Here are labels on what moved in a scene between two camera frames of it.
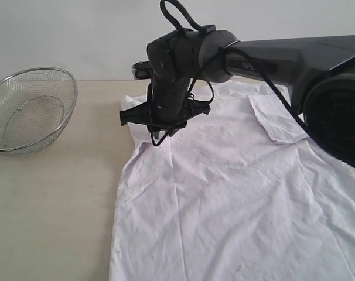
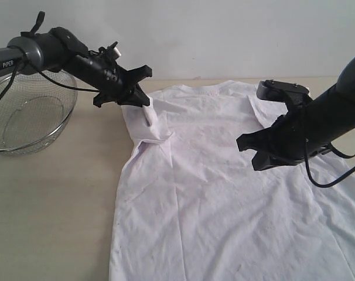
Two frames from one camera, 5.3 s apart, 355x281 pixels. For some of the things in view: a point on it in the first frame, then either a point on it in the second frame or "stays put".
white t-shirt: [241, 194] stays put
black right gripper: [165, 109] → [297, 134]
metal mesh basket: [28, 109] stays put
